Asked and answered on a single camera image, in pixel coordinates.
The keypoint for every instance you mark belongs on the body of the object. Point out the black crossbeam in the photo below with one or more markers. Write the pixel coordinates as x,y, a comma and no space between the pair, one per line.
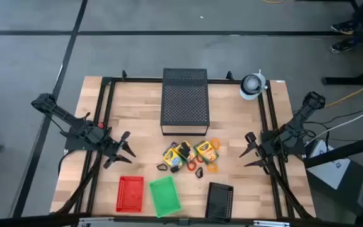
27,219

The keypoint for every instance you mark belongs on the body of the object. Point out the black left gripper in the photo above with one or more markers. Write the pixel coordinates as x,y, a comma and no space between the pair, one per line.
110,148

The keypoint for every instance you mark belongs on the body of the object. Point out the green plastic basket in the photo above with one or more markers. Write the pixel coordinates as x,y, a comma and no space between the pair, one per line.
165,197

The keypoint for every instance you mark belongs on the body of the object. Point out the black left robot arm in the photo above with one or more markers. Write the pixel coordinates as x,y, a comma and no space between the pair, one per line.
61,115

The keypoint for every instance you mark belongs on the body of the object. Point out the black perforated metal shelf riser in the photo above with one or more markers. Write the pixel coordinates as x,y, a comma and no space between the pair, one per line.
184,104

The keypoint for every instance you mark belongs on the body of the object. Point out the red plastic basket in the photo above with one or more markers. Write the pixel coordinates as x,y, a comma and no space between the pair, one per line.
130,194

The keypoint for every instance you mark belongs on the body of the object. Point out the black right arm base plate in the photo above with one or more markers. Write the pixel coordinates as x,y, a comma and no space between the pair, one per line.
265,135

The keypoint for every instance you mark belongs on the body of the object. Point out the black mesh basket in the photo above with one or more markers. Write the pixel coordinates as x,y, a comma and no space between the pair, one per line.
219,201

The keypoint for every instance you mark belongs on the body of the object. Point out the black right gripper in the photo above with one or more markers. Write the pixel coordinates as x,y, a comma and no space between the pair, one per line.
268,148

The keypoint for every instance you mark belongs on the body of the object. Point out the black desk leg frame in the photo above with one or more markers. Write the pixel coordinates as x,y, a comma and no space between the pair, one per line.
342,81

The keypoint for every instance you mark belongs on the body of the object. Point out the red spiral wrist coil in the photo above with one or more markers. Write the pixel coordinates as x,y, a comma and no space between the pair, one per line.
187,166
198,159

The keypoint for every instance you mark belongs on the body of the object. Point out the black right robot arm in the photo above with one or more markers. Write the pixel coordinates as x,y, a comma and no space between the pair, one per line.
298,121

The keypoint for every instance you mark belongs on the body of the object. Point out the yellow green Crayola crayon box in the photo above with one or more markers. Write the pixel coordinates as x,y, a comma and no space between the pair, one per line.
206,152
172,159
192,155

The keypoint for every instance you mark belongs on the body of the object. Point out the black desk beam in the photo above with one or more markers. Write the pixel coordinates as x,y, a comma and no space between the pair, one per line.
342,151

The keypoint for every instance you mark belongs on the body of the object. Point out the yellow spiral wrist coil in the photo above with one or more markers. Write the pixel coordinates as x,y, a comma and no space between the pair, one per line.
212,171
212,144

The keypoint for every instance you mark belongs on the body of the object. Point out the black aluminium table frame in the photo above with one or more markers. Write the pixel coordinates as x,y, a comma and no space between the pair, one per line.
137,79

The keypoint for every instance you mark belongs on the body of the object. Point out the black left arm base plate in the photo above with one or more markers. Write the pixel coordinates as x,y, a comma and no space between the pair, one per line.
71,145

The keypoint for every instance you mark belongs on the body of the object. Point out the white box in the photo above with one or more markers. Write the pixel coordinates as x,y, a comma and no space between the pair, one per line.
329,170

